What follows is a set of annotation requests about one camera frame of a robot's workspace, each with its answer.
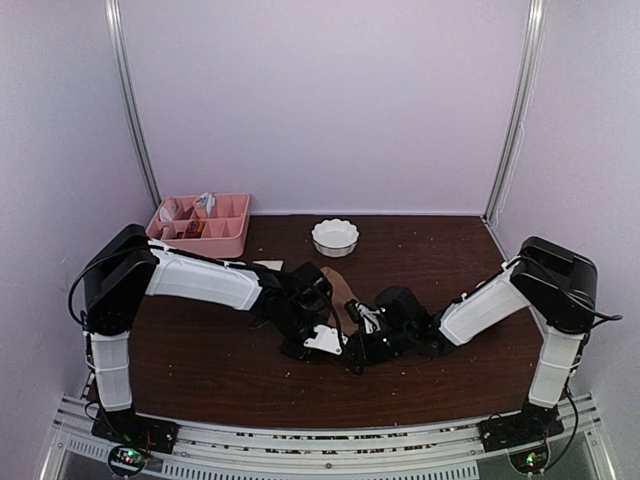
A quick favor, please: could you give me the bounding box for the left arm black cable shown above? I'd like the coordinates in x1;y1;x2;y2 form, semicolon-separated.
67;244;131;326

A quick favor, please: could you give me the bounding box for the white fluted bowl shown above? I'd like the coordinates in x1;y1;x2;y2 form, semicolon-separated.
311;218;360;258

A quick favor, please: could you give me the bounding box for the aluminium frame post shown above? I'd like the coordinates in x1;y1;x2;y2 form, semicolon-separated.
483;0;547;227
104;0;162;208

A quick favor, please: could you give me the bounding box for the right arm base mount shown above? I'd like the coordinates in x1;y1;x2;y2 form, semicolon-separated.
478;403;564;475

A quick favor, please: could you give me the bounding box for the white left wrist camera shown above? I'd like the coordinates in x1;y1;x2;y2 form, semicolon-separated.
303;324;348;356

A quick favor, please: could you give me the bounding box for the right aluminium frame post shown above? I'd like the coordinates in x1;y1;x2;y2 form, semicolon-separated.
483;0;547;227

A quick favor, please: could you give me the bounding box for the cream sock brown trim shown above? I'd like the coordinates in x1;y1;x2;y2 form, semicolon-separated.
254;260;284;271

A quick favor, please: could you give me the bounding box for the left aluminium frame post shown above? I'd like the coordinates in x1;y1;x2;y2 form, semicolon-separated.
104;0;162;208

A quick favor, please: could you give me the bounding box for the red item in tray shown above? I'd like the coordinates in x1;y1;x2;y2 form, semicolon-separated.
184;220;206;239

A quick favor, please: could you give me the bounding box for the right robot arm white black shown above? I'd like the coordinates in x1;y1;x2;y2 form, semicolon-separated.
345;236;598;442

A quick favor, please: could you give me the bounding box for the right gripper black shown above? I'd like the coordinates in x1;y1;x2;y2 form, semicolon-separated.
342;327;414;368

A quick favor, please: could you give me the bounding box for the pink packet in tray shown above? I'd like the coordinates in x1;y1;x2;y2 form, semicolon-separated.
156;197;181;222

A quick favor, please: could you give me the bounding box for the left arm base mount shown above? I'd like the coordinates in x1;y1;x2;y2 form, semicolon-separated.
85;400;179;479

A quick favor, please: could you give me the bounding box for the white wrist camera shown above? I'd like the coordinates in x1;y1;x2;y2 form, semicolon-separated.
344;299;383;336
303;324;348;356

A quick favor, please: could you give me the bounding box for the aluminium front rail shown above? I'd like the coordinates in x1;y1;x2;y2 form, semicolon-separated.
35;395;620;479

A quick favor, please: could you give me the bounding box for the tan ribbed sock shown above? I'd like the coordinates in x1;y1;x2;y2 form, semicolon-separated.
319;266;358;337

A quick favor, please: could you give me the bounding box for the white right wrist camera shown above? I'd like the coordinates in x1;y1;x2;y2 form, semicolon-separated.
344;299;383;336

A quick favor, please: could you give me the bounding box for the pink divided organizer tray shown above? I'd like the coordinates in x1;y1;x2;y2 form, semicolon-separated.
146;193;251;259

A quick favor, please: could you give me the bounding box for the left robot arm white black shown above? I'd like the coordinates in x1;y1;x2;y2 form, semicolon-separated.
74;224;344;444

